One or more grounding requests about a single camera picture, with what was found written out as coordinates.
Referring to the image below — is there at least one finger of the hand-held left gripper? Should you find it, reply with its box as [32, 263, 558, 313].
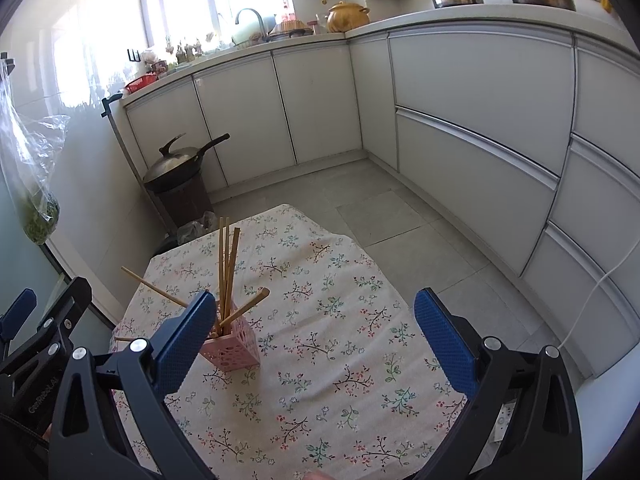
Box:
[0, 276, 94, 377]
[0, 288, 37, 344]

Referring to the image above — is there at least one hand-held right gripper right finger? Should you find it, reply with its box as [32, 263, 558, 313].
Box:
[413, 287, 583, 480]

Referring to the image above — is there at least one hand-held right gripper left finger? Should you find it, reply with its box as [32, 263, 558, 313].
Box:
[49, 290, 217, 480]

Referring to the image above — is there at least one pink perforated utensil holder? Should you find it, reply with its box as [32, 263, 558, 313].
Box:
[200, 310, 262, 373]

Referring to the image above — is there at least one bunch of wooden chopsticks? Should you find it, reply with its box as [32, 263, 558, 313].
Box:
[116, 216, 271, 345]

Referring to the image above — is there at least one frosted glass sliding door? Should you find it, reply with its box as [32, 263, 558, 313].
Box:
[0, 180, 118, 346]

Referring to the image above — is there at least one plastic bag of greens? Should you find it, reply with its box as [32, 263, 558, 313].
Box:
[0, 52, 71, 247]

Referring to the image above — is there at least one crumpled plastic bag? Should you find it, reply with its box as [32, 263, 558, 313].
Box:
[175, 210, 219, 247]

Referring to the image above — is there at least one floral tablecloth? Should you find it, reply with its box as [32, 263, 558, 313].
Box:
[110, 204, 468, 480]

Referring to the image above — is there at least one brown plastic bin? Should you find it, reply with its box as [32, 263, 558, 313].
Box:
[155, 172, 214, 232]

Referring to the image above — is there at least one metal wok lid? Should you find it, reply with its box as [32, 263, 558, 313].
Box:
[145, 132, 202, 179]

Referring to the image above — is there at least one black wok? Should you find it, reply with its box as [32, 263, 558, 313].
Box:
[142, 132, 231, 194]

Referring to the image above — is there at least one white kitchen cabinet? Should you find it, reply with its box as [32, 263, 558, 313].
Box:
[107, 2, 640, 381]

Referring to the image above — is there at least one red plastic basket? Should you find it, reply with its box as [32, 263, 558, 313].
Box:
[125, 74, 158, 95]

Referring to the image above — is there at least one cluster of small jars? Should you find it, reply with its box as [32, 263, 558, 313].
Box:
[164, 34, 222, 62]

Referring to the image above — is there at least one pale green basin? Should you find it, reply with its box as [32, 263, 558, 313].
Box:
[230, 21, 265, 47]

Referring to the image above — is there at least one woven bamboo basket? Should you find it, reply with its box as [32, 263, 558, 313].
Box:
[267, 19, 314, 42]

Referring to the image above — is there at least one sink faucet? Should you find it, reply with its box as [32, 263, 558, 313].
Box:
[235, 8, 267, 43]

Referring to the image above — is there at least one brown clay pot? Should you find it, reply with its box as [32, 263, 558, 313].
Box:
[326, 1, 372, 34]

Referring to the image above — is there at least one kitchen window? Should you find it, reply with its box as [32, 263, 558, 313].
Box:
[137, 0, 292, 57]

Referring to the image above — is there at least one white power cable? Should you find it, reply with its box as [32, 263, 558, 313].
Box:
[557, 245, 640, 349]

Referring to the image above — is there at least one black counter bracket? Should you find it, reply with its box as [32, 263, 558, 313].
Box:
[101, 92, 124, 119]

